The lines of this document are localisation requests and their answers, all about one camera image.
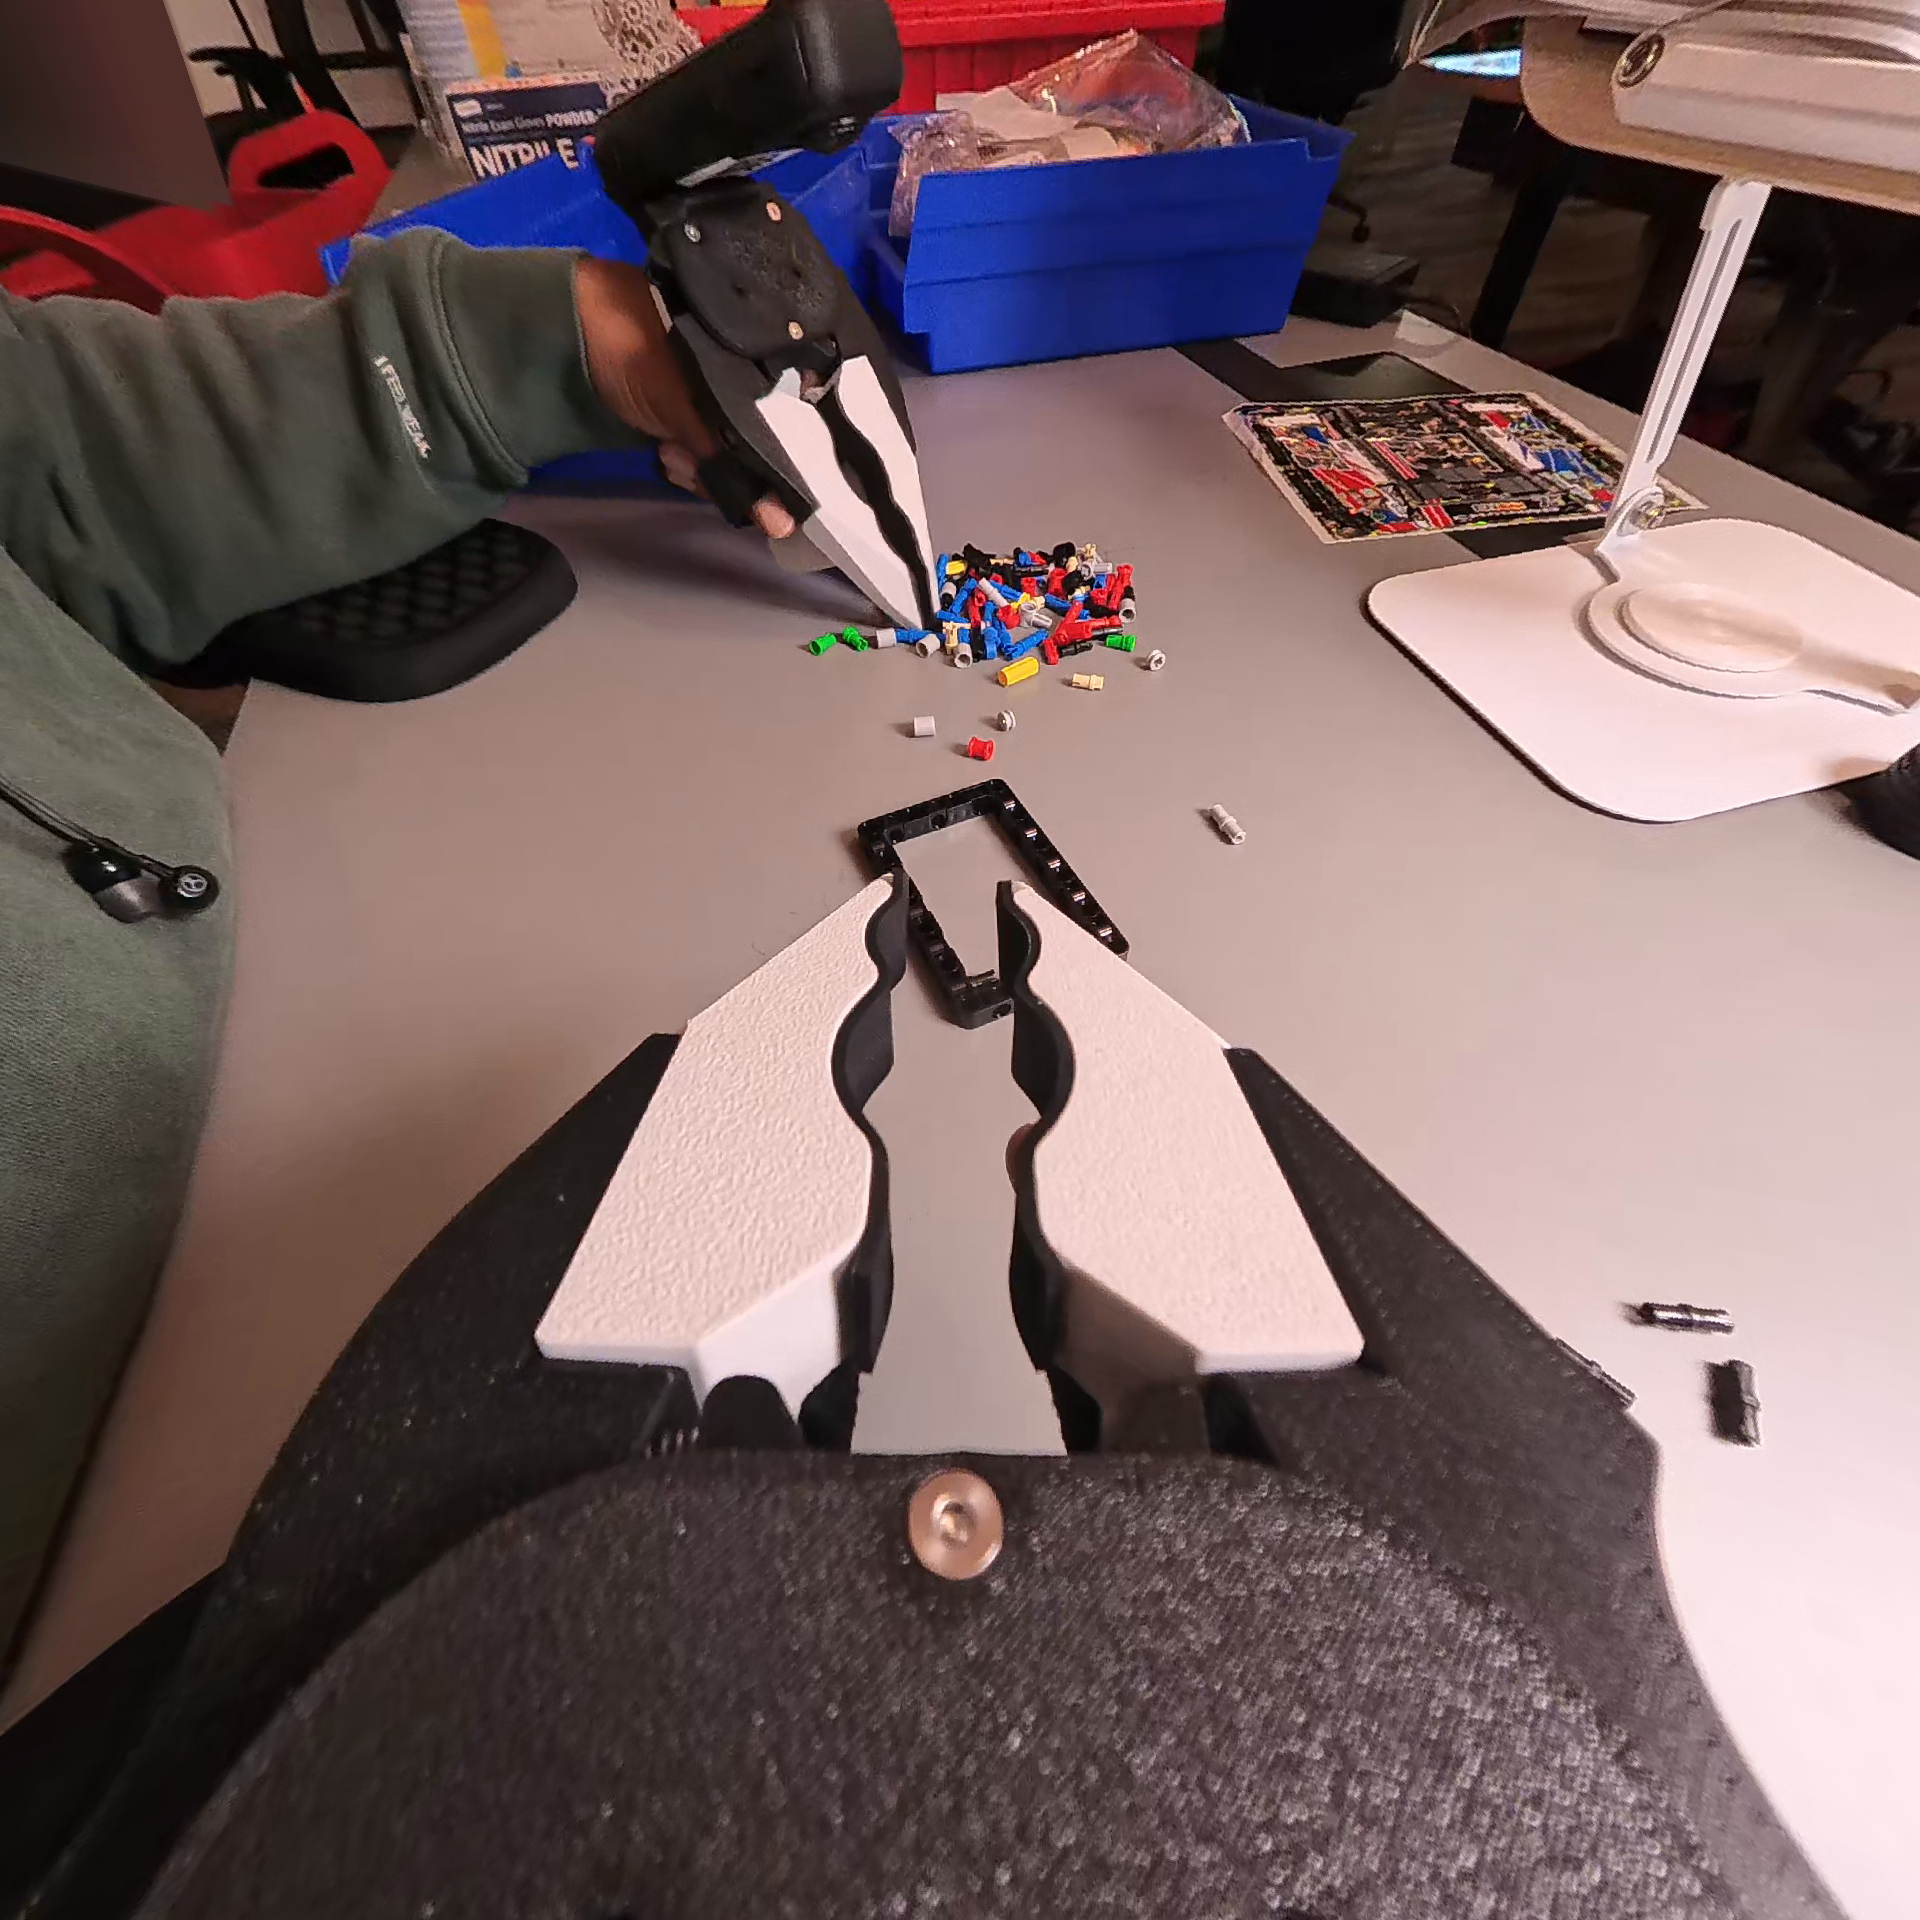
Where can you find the black lego pin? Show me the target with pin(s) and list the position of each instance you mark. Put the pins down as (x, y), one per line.
(1682, 1317)
(1736, 1403)
(1597, 1372)

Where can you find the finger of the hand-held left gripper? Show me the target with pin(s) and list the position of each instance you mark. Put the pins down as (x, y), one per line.
(817, 450)
(897, 479)

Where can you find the person's left hand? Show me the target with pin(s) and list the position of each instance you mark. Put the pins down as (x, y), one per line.
(629, 344)

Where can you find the white adjustable stand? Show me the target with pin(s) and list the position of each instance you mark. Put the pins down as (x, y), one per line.
(1500, 659)

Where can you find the white lattice wheels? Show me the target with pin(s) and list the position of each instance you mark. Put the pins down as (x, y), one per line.
(644, 38)

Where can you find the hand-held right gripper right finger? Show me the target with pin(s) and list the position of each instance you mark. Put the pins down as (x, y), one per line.
(1169, 1199)

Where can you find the pile of small lego pieces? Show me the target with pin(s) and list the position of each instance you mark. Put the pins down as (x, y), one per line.
(1034, 599)

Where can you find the red plastic bin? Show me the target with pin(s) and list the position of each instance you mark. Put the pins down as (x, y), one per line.
(1049, 45)

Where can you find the lego sticker sheet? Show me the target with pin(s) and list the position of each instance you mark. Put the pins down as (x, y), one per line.
(1424, 464)

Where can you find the black wrist rest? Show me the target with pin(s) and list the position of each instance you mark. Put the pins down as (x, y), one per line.
(405, 614)

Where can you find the blue white glove box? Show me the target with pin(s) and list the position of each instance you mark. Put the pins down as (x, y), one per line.
(517, 135)

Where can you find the person's left forearm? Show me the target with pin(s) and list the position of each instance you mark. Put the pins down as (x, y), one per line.
(224, 435)

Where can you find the black rectangular lego frame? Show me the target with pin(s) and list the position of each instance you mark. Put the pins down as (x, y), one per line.
(930, 810)

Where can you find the grey lego pin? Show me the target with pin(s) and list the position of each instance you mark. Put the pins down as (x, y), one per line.
(1226, 821)

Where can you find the white cardboard box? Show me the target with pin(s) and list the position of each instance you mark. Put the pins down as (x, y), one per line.
(494, 30)

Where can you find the black power adapter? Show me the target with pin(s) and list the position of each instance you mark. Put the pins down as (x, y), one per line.
(1357, 285)

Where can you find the clear plastic bag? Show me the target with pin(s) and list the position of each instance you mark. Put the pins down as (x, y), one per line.
(1110, 89)
(945, 173)

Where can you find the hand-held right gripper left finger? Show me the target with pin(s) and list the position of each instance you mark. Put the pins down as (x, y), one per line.
(720, 1199)

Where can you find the red plastic container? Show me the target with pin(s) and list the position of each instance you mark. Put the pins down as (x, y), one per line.
(300, 180)

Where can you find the person's green sweatshirt torso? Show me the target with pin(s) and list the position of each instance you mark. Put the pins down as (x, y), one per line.
(89, 1125)

